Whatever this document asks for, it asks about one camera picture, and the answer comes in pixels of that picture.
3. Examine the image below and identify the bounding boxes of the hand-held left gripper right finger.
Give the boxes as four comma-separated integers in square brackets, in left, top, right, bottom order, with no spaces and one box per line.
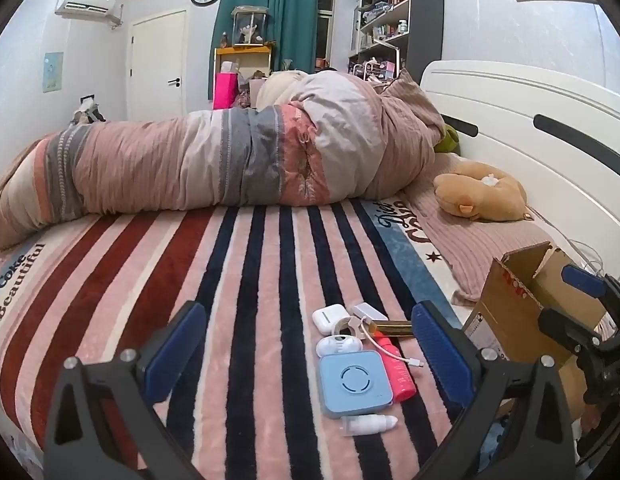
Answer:
[411,301,576,480]

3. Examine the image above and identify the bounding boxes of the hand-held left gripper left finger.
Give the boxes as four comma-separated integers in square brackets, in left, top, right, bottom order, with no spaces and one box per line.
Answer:
[42,301,211,480]

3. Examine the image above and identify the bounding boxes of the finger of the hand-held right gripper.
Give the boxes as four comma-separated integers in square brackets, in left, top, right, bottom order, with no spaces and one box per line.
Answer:
[561,263,620,312]
[537,306,611,357]

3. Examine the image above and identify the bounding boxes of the pink bottle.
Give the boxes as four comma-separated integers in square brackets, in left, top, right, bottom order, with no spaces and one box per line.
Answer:
[374,336,417,403]

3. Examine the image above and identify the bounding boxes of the cardboard box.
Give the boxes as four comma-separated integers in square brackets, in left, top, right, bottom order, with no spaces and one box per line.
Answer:
[462,241,613,426]

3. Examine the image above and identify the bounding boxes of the white adapter with cable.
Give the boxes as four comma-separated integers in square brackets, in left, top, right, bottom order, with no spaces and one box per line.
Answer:
[349,302,425,368]

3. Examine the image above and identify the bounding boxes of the blue square device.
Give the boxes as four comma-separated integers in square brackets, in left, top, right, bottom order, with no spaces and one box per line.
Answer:
[318,350,395,419]

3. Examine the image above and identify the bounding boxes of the white earbuds case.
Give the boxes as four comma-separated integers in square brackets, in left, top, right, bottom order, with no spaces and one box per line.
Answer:
[312,306,351,336]

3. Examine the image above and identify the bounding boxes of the gold tube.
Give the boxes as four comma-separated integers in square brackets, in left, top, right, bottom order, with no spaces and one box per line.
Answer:
[367,321,415,338]

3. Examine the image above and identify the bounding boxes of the striped blanket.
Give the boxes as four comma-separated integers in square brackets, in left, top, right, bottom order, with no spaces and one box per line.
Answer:
[0,197,490,480]

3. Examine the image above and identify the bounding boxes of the white round gadget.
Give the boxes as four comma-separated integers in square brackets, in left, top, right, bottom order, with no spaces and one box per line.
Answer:
[316,335,364,358]

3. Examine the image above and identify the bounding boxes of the small white dropper bottle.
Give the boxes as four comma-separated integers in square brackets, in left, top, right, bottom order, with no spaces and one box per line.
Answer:
[340,415,398,437]

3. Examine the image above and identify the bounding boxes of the pink knit blanket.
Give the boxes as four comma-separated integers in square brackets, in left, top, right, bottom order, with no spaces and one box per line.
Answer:
[410,152,560,306]

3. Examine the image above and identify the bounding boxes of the white bed headboard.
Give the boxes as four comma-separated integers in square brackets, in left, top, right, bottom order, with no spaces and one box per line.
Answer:
[420,60,620,281]

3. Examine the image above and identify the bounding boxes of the tan plush toy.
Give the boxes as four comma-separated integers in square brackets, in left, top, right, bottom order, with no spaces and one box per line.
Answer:
[434,161,528,222]

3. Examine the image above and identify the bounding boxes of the green plush toy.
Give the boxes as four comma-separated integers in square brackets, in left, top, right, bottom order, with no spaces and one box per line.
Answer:
[434,122,461,155]

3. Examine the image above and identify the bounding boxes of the pink and grey duvet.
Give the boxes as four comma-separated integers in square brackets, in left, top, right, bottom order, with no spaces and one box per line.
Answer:
[0,69,447,251]

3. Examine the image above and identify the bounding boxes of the pink bag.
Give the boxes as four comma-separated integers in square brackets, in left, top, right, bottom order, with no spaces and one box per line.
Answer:
[213,72,239,110]

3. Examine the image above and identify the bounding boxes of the white door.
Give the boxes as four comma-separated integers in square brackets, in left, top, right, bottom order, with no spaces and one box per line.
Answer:
[127,9,187,121]

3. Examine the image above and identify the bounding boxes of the yellow shelf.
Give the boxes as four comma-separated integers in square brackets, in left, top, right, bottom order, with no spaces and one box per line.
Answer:
[214,45,274,76]

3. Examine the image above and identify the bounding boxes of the dark bookshelf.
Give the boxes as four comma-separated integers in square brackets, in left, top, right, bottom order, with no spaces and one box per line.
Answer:
[348,0,445,81]

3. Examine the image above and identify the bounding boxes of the glass display case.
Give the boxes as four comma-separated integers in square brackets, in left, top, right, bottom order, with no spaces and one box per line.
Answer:
[231,6,269,47]

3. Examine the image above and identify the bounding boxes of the window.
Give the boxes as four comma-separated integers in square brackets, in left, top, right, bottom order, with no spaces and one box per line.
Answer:
[317,0,338,61]

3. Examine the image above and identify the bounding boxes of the teal curtain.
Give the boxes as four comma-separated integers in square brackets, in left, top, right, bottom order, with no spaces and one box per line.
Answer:
[208,0,321,101]

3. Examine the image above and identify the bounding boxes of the white air conditioner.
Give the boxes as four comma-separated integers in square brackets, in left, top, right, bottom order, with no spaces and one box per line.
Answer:
[55,0,125,26]

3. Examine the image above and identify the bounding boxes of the white cables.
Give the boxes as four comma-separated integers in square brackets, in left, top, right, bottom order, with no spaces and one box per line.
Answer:
[554,240,605,273]

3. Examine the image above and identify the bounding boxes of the small wall poster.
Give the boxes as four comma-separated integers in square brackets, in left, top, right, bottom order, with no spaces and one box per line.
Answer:
[42,51,64,93]

